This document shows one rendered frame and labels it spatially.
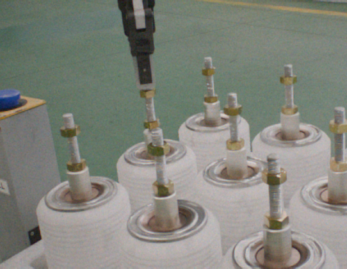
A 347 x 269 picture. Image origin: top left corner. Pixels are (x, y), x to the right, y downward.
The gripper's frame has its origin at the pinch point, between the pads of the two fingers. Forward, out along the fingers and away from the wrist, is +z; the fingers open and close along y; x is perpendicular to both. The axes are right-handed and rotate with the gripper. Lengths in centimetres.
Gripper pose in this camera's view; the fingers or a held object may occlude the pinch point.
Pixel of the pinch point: (144, 70)
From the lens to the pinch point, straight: 66.5
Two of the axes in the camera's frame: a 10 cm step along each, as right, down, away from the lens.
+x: 9.8, -1.3, 1.3
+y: 1.7, 3.4, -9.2
